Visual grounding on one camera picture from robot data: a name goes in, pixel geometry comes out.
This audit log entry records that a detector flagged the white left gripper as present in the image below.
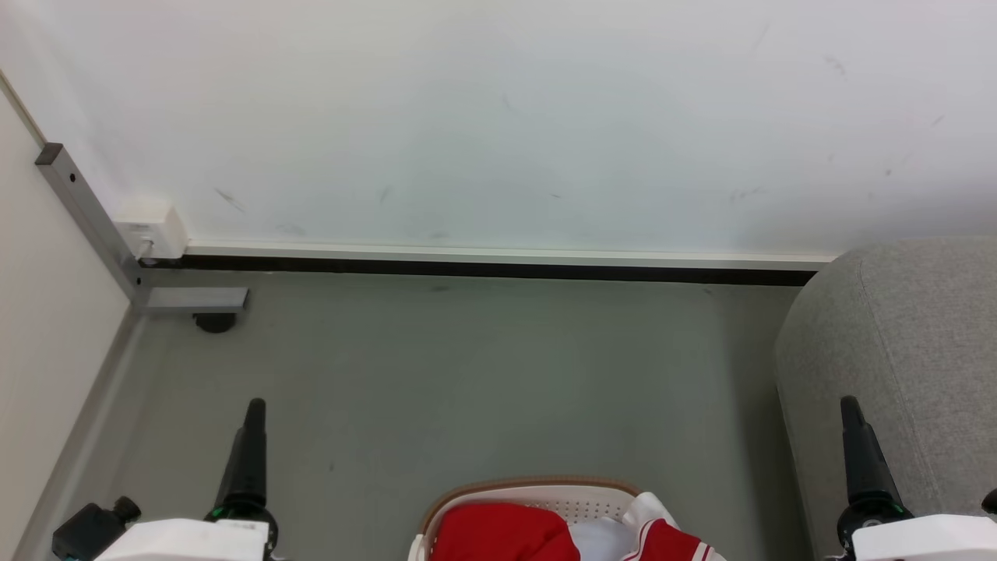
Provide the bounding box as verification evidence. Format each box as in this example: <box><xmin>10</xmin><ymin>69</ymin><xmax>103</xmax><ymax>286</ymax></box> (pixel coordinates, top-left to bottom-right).
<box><xmin>93</xmin><ymin>398</ymin><xmax>281</xmax><ymax>561</ymax></box>

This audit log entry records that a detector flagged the grey metal frame post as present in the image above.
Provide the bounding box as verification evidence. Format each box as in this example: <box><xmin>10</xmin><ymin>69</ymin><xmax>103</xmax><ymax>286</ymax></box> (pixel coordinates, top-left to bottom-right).
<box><xmin>34</xmin><ymin>142</ymin><xmax>251</xmax><ymax>316</ymax></box>

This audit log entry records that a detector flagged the black white wall baseboard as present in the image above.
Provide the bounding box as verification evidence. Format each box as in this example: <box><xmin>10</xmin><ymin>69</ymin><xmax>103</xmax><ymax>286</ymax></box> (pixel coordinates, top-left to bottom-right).
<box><xmin>140</xmin><ymin>243</ymin><xmax>840</xmax><ymax>288</ymax></box>

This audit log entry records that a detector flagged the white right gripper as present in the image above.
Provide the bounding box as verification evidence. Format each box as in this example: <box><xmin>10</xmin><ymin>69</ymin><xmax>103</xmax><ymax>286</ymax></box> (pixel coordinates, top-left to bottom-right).
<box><xmin>826</xmin><ymin>396</ymin><xmax>997</xmax><ymax>561</ymax></box>

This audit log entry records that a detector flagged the red white varsity jacket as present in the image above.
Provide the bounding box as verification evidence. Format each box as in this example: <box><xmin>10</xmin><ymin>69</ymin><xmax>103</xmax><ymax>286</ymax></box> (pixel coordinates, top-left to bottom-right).
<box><xmin>431</xmin><ymin>492</ymin><xmax>727</xmax><ymax>561</ymax></box>

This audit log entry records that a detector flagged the white wall socket box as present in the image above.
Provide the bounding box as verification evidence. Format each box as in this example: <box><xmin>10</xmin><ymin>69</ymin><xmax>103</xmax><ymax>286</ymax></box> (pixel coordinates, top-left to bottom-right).
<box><xmin>114</xmin><ymin>203</ymin><xmax>190</xmax><ymax>261</ymax></box>

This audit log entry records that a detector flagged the grey floor rail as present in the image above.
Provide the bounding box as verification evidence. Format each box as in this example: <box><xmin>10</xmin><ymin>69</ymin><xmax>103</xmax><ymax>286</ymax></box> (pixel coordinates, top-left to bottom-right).
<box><xmin>12</xmin><ymin>310</ymin><xmax>149</xmax><ymax>561</ymax></box>

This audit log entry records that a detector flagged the grey fabric sofa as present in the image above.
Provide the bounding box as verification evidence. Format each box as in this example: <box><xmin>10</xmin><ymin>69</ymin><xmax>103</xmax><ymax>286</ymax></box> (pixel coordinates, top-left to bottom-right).
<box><xmin>774</xmin><ymin>238</ymin><xmax>997</xmax><ymax>561</ymax></box>

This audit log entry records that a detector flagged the white basket with brown rim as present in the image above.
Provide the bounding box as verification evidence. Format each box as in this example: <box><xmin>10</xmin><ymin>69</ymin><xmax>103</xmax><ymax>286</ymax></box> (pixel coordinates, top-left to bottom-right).
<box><xmin>407</xmin><ymin>477</ymin><xmax>664</xmax><ymax>561</ymax></box>

